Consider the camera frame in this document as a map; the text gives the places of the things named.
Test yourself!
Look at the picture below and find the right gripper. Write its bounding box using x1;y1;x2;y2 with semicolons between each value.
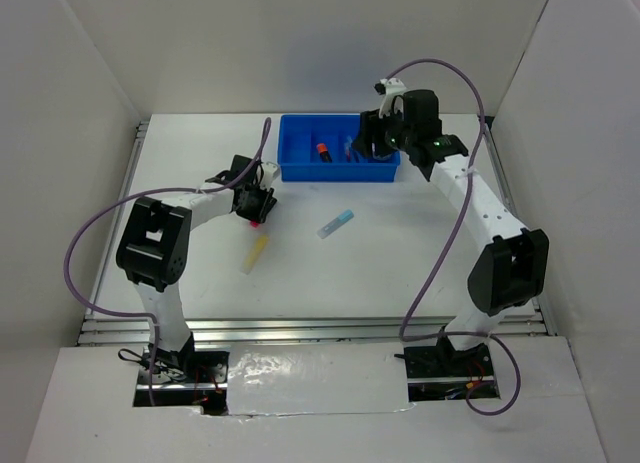
350;102;416;160

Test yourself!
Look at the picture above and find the blue gel pen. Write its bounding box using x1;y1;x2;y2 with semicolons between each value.
349;142;361;164

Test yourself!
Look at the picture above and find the red gel pen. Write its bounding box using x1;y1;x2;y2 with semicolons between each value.
343;136;352;163

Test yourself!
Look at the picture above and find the yellow highlighter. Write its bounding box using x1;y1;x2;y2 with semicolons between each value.
240;234;269;275

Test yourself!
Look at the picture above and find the orange highlighter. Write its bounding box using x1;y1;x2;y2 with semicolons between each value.
316;143;333;163

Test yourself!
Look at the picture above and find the light blue highlighter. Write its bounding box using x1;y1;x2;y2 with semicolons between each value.
317;210;354;239

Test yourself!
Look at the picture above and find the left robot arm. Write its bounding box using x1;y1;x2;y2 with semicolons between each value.
116;155;280;382

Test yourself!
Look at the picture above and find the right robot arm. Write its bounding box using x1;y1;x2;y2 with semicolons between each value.
353;78;549;375

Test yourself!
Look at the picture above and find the blue plastic divided bin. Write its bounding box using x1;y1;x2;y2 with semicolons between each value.
278;114;401;183

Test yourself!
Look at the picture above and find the white foil sheet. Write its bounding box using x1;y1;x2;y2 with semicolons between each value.
226;342;411;416

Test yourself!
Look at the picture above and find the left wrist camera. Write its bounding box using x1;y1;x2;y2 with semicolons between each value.
260;162;280;189

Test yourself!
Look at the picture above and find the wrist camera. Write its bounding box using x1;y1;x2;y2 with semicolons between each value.
374;77;407;118
260;162;280;189

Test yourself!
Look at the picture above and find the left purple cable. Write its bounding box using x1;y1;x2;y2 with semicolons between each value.
63;116;274;407

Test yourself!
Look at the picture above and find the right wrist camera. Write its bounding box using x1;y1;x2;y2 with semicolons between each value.
374;77;407;118

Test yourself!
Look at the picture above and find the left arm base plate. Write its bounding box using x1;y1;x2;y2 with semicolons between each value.
133;350;229;416

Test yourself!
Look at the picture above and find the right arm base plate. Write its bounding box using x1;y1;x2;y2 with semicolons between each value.
394;344;499;402

